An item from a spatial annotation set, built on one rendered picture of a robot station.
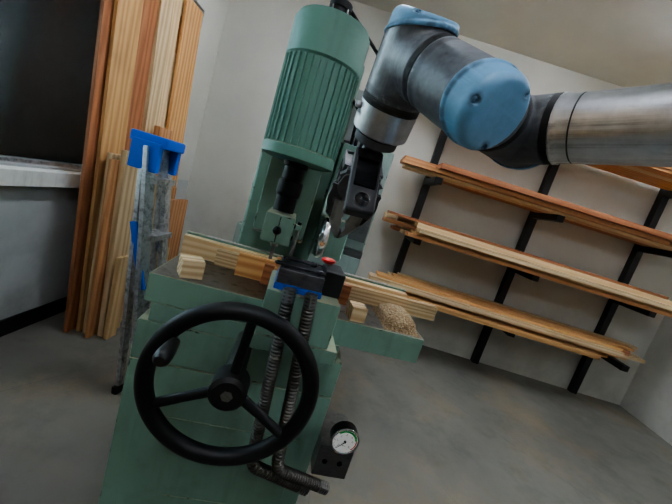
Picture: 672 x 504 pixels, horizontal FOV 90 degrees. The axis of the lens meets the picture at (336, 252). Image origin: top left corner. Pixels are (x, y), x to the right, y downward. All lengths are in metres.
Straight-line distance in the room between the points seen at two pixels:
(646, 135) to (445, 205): 2.80
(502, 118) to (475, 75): 0.06
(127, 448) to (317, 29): 0.98
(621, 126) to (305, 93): 0.54
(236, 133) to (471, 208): 2.22
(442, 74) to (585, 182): 3.36
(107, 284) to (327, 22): 1.82
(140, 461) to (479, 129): 0.92
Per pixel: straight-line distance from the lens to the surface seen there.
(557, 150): 0.51
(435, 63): 0.45
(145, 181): 1.60
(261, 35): 3.47
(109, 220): 2.14
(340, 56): 0.80
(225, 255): 0.87
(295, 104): 0.78
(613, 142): 0.49
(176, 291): 0.75
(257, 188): 1.03
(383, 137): 0.53
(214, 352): 0.79
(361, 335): 0.76
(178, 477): 0.99
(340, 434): 0.81
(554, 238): 3.65
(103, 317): 2.31
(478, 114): 0.41
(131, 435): 0.95
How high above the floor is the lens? 1.16
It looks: 10 degrees down
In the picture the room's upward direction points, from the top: 17 degrees clockwise
